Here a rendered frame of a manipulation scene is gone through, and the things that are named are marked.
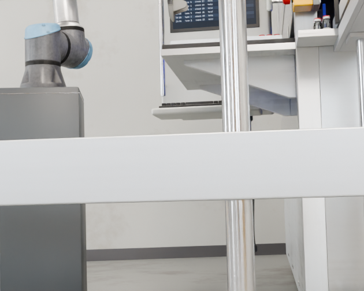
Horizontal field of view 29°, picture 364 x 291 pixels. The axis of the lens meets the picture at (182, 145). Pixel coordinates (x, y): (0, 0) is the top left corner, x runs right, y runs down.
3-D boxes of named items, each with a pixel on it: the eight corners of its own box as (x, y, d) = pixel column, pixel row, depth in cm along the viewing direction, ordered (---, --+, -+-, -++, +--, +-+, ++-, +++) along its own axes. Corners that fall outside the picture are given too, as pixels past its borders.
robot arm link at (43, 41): (16, 62, 226) (15, 22, 227) (44, 68, 238) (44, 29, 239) (44, 58, 220) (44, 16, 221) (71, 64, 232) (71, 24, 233)
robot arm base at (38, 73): (16, 89, 220) (15, 58, 220) (23, 96, 235) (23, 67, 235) (64, 89, 221) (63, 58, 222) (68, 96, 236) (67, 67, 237)
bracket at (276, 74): (295, 98, 213) (294, 56, 214) (296, 96, 210) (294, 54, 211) (186, 103, 217) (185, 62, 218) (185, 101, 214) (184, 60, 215)
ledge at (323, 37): (345, 44, 199) (344, 38, 199) (350, 34, 186) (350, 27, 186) (296, 47, 201) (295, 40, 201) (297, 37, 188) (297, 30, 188)
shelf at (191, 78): (308, 84, 271) (308, 79, 271) (323, 47, 202) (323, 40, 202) (187, 90, 277) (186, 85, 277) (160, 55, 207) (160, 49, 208)
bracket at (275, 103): (290, 116, 263) (289, 82, 264) (290, 115, 260) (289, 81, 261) (201, 119, 267) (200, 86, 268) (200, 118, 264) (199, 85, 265)
